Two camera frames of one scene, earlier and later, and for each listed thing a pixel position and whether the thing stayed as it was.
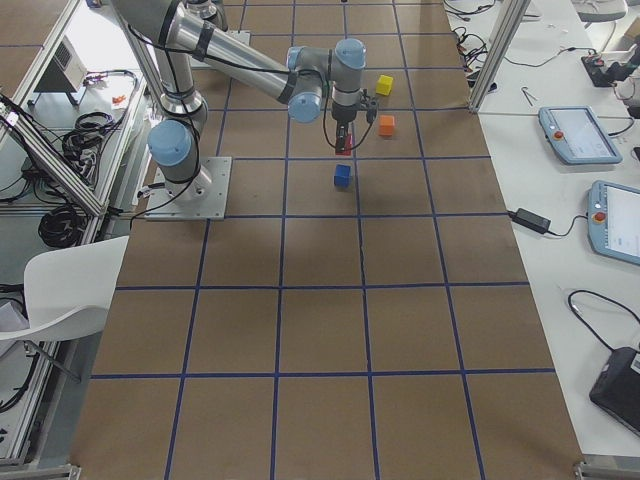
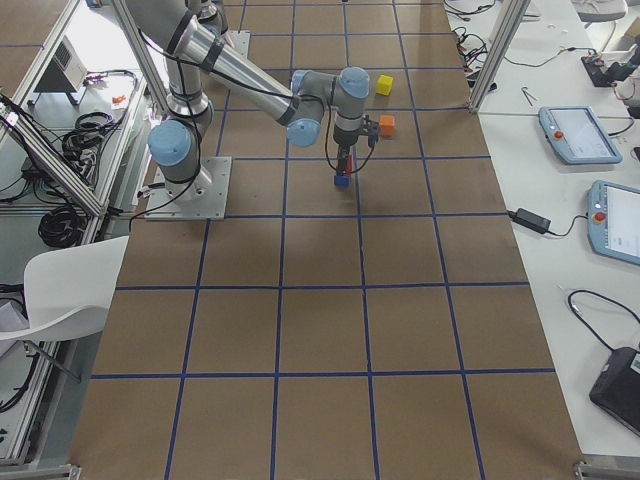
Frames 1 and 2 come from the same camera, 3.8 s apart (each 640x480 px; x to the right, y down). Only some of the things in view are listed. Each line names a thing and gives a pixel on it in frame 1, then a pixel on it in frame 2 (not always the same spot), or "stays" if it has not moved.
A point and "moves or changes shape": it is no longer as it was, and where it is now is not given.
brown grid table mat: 356,310 stays
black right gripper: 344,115 -> 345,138
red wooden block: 348,142 moves or changes shape
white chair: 68,289 stays
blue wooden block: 342,175 stays
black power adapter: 531,220 stays
